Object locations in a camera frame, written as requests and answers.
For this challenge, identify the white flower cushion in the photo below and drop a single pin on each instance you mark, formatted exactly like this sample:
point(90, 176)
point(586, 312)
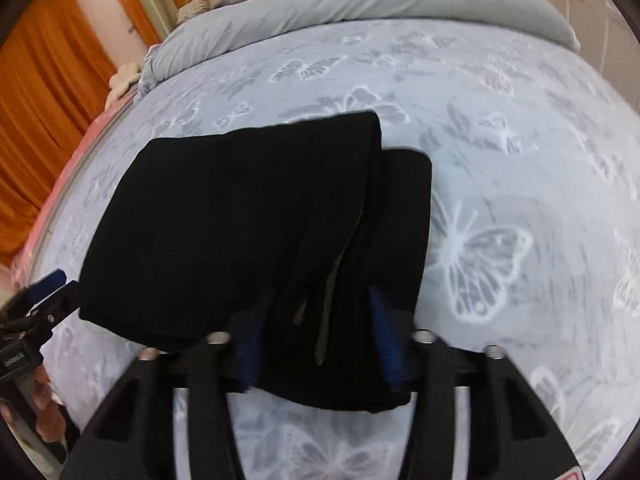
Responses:
point(122, 82)

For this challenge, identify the wide orange curtain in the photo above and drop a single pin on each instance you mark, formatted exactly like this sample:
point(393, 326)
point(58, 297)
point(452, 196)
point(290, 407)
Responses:
point(45, 110)

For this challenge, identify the person's left hand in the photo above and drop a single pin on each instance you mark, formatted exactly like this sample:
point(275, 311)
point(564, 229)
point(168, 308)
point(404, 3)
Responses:
point(47, 410)

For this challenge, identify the grey duvet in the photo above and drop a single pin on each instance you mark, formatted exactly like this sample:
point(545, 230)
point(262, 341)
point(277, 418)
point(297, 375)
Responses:
point(350, 5)

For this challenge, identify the butterfly print bed sheet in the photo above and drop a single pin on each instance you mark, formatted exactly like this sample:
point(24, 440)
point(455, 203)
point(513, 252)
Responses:
point(500, 170)

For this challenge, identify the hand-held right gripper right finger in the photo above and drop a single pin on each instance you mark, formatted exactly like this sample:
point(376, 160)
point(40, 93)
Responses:
point(387, 345)

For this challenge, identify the white fluffy ornament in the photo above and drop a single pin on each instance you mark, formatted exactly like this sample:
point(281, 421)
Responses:
point(192, 10)

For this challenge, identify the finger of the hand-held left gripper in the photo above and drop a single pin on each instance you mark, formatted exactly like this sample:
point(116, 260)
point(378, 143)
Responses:
point(57, 310)
point(47, 286)

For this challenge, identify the black pants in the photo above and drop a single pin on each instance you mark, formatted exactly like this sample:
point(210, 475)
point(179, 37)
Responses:
point(225, 220)

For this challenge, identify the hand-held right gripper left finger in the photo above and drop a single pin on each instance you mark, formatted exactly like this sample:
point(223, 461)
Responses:
point(250, 345)

